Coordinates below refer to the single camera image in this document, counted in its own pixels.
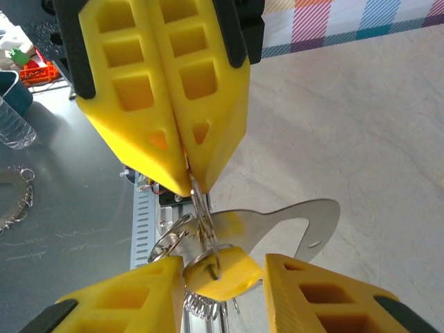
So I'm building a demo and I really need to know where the green toy block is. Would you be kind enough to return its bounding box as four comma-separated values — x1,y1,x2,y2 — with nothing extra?
8,46,33,67

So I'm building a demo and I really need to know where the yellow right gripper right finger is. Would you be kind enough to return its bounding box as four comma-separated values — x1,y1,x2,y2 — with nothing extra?
264,253,438,333

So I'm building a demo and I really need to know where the orange plastic crate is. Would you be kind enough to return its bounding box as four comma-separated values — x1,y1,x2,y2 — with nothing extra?
19,60,59,87

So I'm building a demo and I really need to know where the silver key ring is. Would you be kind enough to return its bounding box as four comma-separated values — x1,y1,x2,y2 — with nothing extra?
188,172,223,281

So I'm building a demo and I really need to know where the metal chain with rings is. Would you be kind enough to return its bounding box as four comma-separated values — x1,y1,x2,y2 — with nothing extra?
0,165,36,237

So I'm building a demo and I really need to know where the dark teal container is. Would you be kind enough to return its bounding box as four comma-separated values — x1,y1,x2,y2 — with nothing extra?
0,69,35,117

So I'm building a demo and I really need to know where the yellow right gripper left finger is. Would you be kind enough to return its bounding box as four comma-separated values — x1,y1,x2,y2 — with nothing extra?
19,255,185,333

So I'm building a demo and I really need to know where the clear plastic water bottle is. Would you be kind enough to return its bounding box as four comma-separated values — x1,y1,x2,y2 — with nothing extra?
0,95,37,151

